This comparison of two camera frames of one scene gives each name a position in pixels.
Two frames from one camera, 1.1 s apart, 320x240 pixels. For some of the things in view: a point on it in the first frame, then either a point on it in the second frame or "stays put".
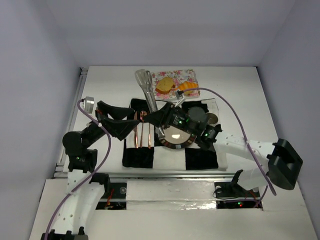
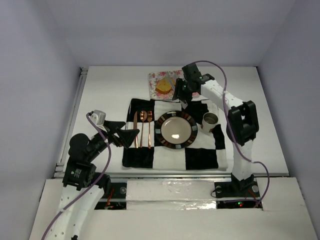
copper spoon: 141,117 stays put
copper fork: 149,138 stays put
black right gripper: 170,114 → 181,90
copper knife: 136,118 stays put
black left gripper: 99,118 → 114,133
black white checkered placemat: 142,150 stays put
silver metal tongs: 145,77 → 174,77
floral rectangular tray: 179,76 stays put
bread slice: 164,85 stays put
